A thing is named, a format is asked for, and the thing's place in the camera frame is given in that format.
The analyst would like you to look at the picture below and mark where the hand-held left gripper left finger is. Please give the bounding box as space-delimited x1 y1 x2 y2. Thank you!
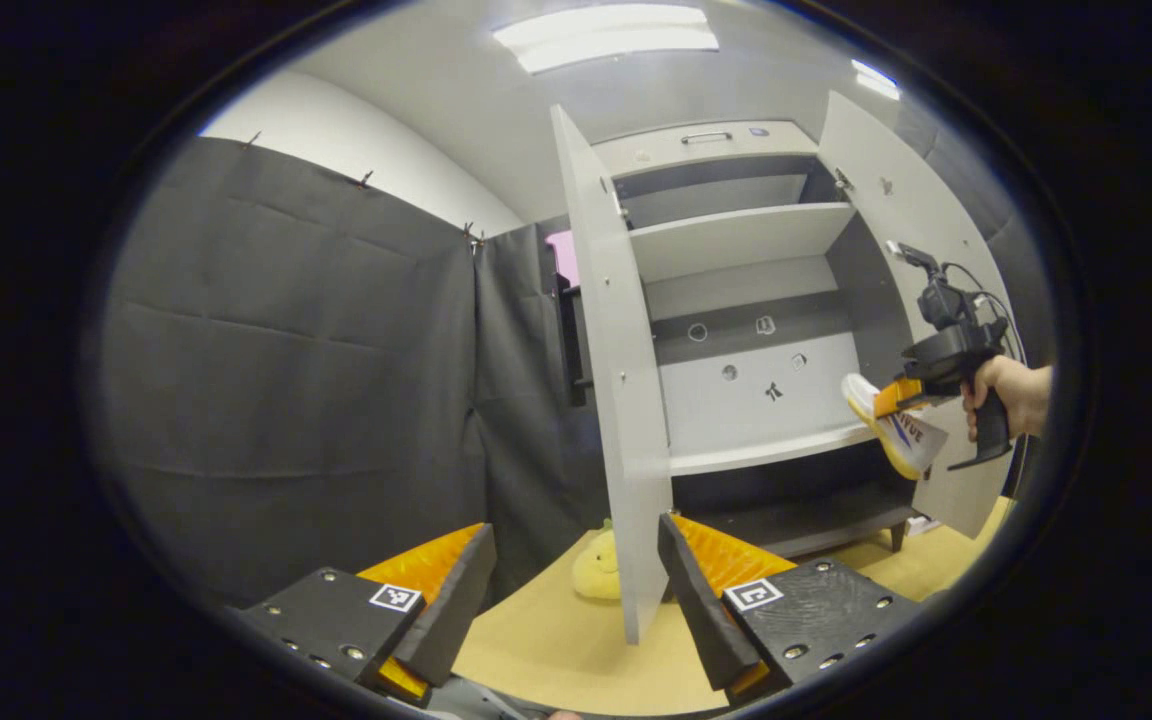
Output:
236 523 497 709

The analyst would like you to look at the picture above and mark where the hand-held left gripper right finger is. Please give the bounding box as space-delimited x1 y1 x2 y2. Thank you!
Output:
658 513 922 707

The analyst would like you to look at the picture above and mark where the white shoe yellow sole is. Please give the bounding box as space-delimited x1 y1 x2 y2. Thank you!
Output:
841 373 949 481

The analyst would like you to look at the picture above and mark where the white shoe cabinet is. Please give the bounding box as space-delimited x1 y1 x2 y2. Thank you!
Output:
591 120 922 558

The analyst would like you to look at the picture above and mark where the white cabinet shelf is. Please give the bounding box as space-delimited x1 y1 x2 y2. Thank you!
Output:
668 420 882 478
629 202 855 283

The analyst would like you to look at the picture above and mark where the yellow plush toy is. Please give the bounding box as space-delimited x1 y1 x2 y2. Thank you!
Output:
572 520 627 601

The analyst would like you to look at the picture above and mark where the black backdrop cloth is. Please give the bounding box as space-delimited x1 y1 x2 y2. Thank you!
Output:
96 135 627 611
926 130 1055 371

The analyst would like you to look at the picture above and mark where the large ceiling light panel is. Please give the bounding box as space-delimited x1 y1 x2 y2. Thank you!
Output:
493 3 720 74

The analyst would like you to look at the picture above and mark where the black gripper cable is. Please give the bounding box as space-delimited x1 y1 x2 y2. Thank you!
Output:
944 262 1029 366

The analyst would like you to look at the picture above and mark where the black door handle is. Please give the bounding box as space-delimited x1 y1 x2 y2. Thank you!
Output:
554 270 592 406

